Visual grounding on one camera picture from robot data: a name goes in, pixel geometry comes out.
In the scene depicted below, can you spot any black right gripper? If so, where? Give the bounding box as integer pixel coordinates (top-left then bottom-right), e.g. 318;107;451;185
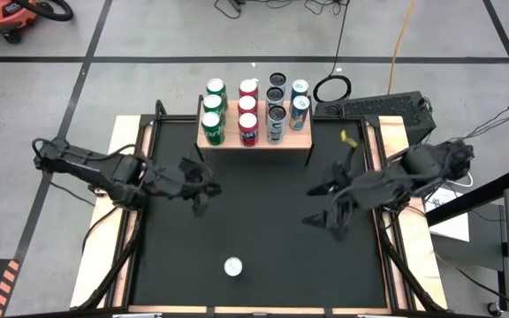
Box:
301;161;386;243

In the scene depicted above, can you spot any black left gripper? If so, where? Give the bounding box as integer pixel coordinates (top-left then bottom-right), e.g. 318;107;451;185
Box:
143;156;224;218

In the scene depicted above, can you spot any green Sprite can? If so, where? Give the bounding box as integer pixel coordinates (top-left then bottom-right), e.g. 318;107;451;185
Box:
202;94;226;120
201;110;226;147
205;78;229;105

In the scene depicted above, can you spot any red Fanta can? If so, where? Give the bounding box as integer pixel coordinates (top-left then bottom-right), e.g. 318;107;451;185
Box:
237;95;258;116
238;111;260;148
238;79;259;99

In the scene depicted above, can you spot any blue silver Red Bull can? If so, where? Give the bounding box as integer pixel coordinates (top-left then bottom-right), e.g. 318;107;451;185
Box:
290;79;310;101
288;95;311;132
223;256;244;278

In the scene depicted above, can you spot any wooden shelf with black legs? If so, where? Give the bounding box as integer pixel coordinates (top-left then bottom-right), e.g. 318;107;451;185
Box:
194;95;315;168

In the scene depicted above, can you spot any wooden side board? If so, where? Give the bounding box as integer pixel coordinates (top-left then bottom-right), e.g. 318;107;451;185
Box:
377;115;449;310
69;115;158;310

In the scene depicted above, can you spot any white paper sheet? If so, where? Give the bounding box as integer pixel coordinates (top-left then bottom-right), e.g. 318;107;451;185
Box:
426;185;472;243

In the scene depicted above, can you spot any black desk support bar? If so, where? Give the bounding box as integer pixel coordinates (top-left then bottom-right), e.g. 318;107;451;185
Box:
425;167;509;227

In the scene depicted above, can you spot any orange shop vacuum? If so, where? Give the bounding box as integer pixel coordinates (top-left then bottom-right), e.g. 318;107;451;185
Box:
0;0;74;45

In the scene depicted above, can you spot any yellow cable tag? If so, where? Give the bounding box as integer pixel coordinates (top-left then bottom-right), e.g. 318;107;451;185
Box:
339;129;360;149

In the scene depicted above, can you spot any black aluminium table frame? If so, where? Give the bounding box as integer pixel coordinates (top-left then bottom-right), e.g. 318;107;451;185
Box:
77;99;448;318

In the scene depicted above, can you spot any black hanging looped cable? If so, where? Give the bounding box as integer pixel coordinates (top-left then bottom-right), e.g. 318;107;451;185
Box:
314;0;353;103

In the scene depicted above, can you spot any white power cable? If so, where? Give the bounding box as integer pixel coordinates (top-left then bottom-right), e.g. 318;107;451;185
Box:
451;171;475;189

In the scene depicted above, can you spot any black floor cable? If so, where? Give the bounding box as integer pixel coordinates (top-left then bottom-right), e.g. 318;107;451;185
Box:
213;0;249;19

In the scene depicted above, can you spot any yellow cable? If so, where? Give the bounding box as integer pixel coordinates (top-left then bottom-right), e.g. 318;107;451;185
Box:
386;0;417;95

